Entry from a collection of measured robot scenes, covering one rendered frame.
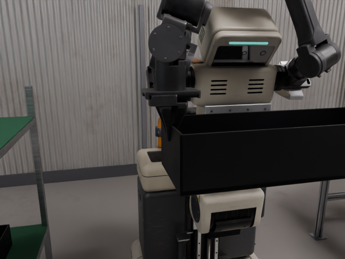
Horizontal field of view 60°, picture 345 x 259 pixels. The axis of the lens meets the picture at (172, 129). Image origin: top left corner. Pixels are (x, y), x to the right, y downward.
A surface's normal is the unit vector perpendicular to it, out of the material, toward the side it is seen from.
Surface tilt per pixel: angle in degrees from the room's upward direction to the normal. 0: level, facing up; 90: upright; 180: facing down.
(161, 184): 90
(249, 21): 42
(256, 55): 133
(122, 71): 90
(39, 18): 90
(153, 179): 90
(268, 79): 98
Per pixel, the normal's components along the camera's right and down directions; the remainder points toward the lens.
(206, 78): 0.22, 0.38
